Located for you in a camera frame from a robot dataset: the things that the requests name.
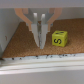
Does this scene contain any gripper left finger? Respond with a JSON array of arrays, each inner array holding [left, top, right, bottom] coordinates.
[[14, 7, 43, 49]]

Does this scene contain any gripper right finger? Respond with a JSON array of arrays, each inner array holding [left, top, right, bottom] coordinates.
[[40, 7, 64, 49]]

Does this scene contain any yellow block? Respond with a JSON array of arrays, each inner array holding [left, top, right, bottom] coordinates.
[[51, 30, 69, 48]]

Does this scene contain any white cabinet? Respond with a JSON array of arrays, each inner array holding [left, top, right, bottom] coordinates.
[[0, 0, 84, 84]]

